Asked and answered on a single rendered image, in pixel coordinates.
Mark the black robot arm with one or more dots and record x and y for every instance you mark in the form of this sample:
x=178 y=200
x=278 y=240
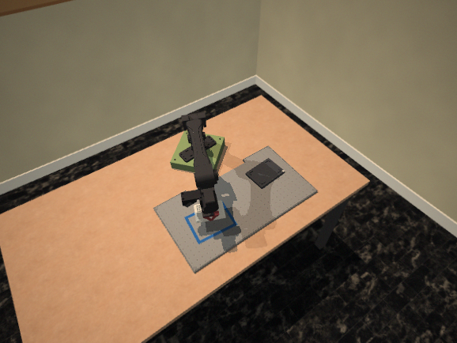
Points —
x=205 y=176

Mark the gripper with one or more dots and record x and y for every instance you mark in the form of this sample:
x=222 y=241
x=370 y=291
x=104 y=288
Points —
x=208 y=215

